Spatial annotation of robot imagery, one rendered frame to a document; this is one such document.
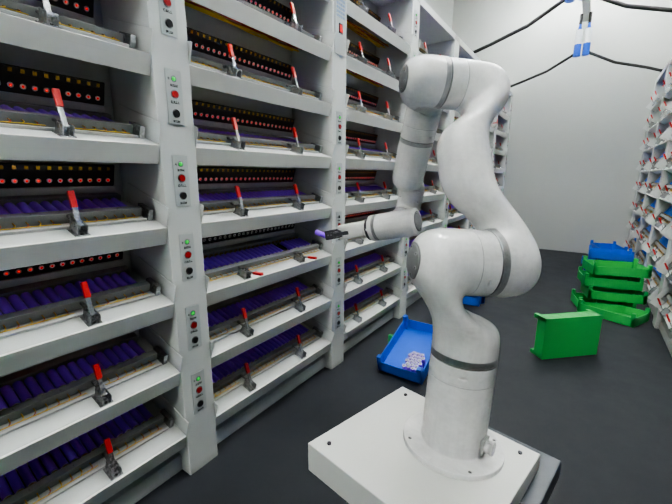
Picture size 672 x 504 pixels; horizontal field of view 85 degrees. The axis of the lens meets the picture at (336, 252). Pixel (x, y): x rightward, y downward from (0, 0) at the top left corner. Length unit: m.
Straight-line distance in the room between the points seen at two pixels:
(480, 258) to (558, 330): 1.39
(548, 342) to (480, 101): 1.39
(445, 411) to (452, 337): 0.14
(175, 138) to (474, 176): 0.69
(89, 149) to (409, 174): 0.74
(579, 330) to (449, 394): 1.41
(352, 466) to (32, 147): 0.81
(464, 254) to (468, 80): 0.37
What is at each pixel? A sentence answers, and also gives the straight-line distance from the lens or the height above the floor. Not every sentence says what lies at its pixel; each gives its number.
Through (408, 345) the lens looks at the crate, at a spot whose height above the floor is 0.07.
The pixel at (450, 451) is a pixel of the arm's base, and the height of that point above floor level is 0.35.
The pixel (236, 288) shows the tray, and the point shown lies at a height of 0.50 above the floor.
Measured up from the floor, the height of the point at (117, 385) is 0.34.
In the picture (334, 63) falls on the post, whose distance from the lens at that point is 1.52.
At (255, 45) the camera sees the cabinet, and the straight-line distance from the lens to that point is 1.51.
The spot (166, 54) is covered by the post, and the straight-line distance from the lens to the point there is 1.03.
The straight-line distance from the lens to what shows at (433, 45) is 2.90.
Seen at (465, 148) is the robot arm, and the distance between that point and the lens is 0.74.
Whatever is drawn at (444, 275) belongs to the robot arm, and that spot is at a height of 0.68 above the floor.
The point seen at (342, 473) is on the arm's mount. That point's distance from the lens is 0.74.
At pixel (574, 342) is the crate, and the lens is 2.09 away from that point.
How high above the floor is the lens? 0.84
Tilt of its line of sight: 12 degrees down
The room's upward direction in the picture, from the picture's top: straight up
